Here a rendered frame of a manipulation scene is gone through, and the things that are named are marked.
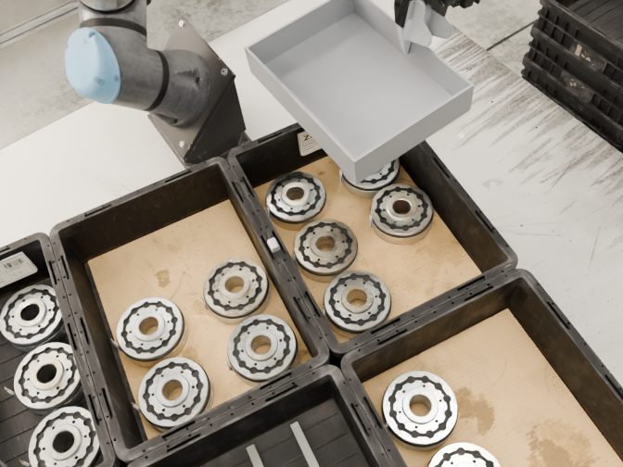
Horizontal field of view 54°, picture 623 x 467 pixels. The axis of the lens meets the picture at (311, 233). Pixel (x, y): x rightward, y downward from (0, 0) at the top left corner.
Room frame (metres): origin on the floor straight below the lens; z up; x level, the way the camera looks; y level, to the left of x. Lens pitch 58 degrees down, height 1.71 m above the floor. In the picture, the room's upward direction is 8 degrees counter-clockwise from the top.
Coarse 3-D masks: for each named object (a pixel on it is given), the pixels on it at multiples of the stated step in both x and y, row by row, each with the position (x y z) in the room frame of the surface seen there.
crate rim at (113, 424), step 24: (192, 168) 0.65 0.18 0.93; (144, 192) 0.61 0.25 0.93; (240, 192) 0.58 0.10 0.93; (96, 216) 0.58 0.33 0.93; (264, 240) 0.50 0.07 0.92; (72, 288) 0.45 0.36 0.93; (288, 288) 0.40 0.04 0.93; (72, 312) 0.41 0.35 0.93; (312, 336) 0.33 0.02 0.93; (96, 360) 0.34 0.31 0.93; (312, 360) 0.29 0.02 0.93; (96, 384) 0.30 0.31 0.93; (264, 384) 0.27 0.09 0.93; (216, 408) 0.25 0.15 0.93; (120, 432) 0.23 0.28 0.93; (168, 432) 0.23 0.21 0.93; (120, 456) 0.20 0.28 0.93
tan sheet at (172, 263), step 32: (192, 224) 0.60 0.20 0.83; (224, 224) 0.59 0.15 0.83; (128, 256) 0.56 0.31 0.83; (160, 256) 0.55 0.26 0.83; (192, 256) 0.54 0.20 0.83; (224, 256) 0.53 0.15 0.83; (256, 256) 0.52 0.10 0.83; (128, 288) 0.50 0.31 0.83; (160, 288) 0.49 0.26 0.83; (192, 288) 0.48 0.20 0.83; (192, 320) 0.42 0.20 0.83; (288, 320) 0.40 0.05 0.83; (192, 352) 0.37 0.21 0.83; (224, 352) 0.36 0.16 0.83; (256, 352) 0.35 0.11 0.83; (224, 384) 0.31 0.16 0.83
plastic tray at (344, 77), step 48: (336, 0) 0.80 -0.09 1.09; (288, 48) 0.75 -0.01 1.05; (336, 48) 0.74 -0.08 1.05; (384, 48) 0.72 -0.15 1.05; (288, 96) 0.62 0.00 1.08; (336, 96) 0.64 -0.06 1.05; (384, 96) 0.63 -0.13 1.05; (432, 96) 0.61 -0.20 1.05; (336, 144) 0.52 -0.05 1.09; (384, 144) 0.51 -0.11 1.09
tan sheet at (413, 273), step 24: (312, 168) 0.69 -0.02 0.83; (336, 168) 0.68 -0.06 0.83; (264, 192) 0.65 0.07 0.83; (336, 192) 0.63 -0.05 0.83; (336, 216) 0.58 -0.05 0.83; (360, 216) 0.57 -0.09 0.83; (288, 240) 0.54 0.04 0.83; (360, 240) 0.52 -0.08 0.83; (432, 240) 0.50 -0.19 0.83; (456, 240) 0.50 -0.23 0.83; (360, 264) 0.48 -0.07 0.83; (384, 264) 0.47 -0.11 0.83; (408, 264) 0.47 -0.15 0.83; (432, 264) 0.46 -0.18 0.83; (456, 264) 0.45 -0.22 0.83; (312, 288) 0.45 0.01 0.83; (408, 288) 0.42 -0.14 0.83; (432, 288) 0.42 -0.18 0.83; (336, 336) 0.36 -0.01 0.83
